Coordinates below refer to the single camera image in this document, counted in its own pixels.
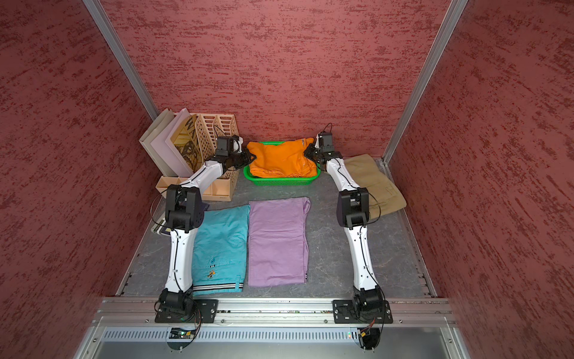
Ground teal folded shorts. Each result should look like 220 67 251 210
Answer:
191 205 251 296

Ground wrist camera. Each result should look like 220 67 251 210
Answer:
215 136 243 156
315 131 335 153

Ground dark blue notebook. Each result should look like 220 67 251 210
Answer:
149 201 209 236

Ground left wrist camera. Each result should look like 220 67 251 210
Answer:
215 136 243 156

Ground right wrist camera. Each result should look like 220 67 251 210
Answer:
315 131 335 153

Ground aluminium corner post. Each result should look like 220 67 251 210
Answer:
82 0 159 120
382 0 468 167

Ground brown patterned book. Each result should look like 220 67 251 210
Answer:
167 109 203 177

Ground orange pants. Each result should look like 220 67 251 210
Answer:
247 138 318 179

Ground left aluminium corner post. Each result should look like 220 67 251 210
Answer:
82 0 159 120

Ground grey folder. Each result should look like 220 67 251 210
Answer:
139 109 176 177

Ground beige plastic file organizer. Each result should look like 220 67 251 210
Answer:
155 112 239 196

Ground right aluminium corner post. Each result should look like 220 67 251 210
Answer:
382 0 468 167

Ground lilac folder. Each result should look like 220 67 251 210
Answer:
140 109 194 177

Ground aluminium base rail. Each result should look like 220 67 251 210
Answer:
76 297 469 358

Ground khaki pants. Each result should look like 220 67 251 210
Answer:
344 154 407 221

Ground green plastic basket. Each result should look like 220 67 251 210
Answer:
244 142 321 186

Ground purple pants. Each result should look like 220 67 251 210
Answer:
248 197 311 287

